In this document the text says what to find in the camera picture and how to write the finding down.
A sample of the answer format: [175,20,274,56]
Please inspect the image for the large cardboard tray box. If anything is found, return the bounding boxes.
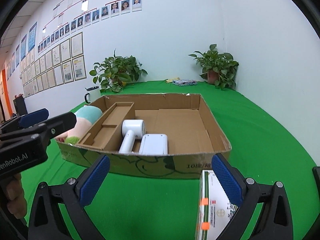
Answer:
[57,93,232,179]

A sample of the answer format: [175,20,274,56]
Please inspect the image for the left potted green plant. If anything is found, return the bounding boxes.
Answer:
[89,50,148,93]

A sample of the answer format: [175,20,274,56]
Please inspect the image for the staff photo wall chart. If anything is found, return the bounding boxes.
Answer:
[36,0,142,55]

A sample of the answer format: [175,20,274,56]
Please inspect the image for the white device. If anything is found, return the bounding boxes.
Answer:
[139,134,168,155]

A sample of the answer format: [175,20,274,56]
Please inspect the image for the black monitor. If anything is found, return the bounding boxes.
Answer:
[13,94,28,116]

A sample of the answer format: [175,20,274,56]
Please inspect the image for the person's left hand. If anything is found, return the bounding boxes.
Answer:
[4,173,27,219]

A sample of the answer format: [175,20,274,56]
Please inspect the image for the yellow packet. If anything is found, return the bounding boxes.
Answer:
[165,77,180,83]

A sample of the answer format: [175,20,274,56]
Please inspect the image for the potted green plant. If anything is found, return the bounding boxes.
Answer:
[188,44,239,90]
[89,50,148,93]

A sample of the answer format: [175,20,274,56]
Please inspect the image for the right potted green plant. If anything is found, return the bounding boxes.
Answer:
[188,44,239,90]

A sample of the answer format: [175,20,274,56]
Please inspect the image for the pink teal plush toy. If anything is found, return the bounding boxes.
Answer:
[55,105,103,145]

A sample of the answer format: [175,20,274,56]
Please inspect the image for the white enamel mug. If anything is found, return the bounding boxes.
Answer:
[84,86,101,104]

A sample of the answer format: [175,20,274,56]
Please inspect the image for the cardboard divider insert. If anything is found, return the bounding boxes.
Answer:
[77,102,136,152]

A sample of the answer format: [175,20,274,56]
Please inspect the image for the colourful tissue pack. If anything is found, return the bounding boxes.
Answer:
[172,79,197,87]

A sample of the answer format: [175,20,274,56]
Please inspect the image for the white hair dryer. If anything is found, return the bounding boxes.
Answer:
[119,119,146,154]

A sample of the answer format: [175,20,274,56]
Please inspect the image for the white green medicine box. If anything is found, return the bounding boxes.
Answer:
[195,170,238,240]

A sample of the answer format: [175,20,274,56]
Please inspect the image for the framed certificates on wall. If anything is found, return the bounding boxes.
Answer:
[4,29,88,100]

